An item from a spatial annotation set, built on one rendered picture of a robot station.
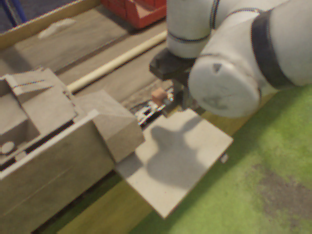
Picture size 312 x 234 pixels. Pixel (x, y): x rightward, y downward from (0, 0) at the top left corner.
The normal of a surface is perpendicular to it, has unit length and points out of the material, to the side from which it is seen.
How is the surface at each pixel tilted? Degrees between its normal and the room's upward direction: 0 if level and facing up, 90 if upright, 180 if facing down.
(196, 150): 0
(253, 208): 0
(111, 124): 54
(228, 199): 0
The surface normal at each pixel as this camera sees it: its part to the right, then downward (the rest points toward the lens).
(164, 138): -0.03, -0.61
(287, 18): -0.79, -0.29
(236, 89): -0.51, 0.69
